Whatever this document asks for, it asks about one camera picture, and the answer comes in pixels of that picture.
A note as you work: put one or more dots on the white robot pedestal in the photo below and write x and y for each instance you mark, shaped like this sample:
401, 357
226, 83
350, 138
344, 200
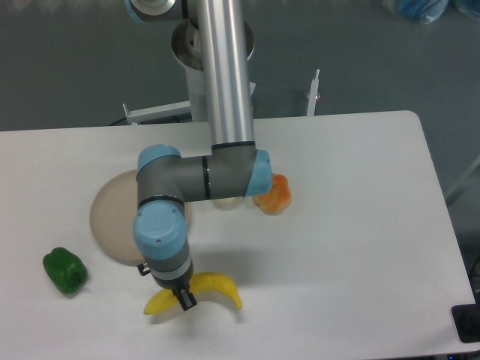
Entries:
185, 45

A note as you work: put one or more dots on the green bell pepper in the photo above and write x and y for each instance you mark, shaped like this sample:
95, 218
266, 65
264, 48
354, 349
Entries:
66, 270

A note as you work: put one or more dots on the yellow banana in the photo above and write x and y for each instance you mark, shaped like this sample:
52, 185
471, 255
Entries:
202, 282

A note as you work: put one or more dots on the blue plastic bag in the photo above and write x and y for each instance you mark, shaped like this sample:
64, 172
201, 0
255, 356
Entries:
429, 11

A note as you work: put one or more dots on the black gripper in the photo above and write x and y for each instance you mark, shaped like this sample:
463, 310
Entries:
180, 286

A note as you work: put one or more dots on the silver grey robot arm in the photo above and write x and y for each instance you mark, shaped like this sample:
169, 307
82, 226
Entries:
235, 167

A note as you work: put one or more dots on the black device at edge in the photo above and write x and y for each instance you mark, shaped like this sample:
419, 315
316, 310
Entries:
466, 320

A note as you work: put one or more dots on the beige round plate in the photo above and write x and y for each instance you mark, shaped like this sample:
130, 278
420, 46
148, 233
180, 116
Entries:
112, 215

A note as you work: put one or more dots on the orange bread roll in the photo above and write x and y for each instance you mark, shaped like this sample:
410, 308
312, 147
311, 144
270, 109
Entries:
277, 199

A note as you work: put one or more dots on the white bracket post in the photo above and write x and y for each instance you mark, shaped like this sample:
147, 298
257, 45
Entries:
313, 95

